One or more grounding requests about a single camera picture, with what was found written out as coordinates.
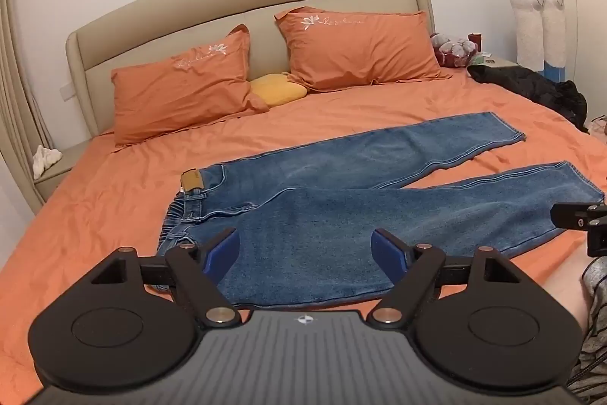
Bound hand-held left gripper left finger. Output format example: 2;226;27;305
89;227;240;329

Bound orange bed sheet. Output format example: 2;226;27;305
0;68;607;405

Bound white alpaca plush toy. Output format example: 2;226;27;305
508;0;546;72
541;0;567;69

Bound black jacket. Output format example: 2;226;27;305
467;64;589;133

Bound person's grey patterned clothing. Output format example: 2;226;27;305
566;255;607;401

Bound grey bedside table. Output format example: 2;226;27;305
467;56;517;71

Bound beige bedside table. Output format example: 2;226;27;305
33;139;91;202

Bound white crumpled cloth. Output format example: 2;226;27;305
32;145;63;179

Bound red and white plush toy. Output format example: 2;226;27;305
429;32;477;68

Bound orange pillow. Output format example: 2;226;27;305
110;24;270;146
274;8;453;93

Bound yellow cushion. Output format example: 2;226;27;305
250;73;309;106

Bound beige upholstered bed headboard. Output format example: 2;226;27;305
66;0;437;135

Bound blue denim pants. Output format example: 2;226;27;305
156;112;607;310

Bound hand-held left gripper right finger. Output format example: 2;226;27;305
370;229;521;329

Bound beige curtain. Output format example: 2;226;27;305
0;0;60;216

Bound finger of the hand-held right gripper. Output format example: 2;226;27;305
551;201;599;230

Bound person's right forearm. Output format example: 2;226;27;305
545;253;591;339

